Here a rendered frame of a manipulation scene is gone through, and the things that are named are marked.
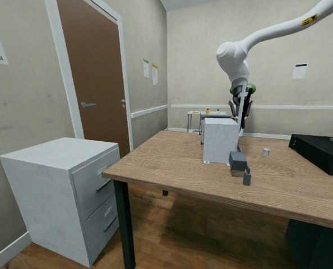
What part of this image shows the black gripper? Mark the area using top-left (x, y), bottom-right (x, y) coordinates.
top-left (228, 86), bottom-right (253, 129)

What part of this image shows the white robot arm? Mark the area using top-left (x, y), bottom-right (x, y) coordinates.
top-left (216, 0), bottom-right (333, 92)

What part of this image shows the grey cylinder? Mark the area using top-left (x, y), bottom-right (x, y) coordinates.
top-left (262, 149), bottom-right (270, 156)

